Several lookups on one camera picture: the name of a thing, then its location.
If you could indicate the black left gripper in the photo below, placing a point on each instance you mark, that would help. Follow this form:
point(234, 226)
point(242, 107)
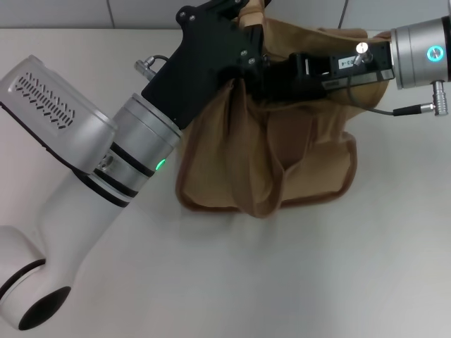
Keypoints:
point(197, 63)

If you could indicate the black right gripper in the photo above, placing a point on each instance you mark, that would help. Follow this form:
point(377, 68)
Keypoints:
point(352, 67)

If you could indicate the khaki canvas food bag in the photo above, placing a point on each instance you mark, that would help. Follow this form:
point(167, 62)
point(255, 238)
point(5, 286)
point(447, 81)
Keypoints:
point(299, 158)

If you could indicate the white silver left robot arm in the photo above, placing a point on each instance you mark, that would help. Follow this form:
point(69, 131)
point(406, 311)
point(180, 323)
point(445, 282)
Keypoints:
point(60, 225)

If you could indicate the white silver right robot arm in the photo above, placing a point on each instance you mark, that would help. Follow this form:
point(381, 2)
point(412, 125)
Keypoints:
point(423, 53)

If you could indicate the silver perforated left camera box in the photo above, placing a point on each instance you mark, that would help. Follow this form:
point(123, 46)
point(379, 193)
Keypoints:
point(53, 109)

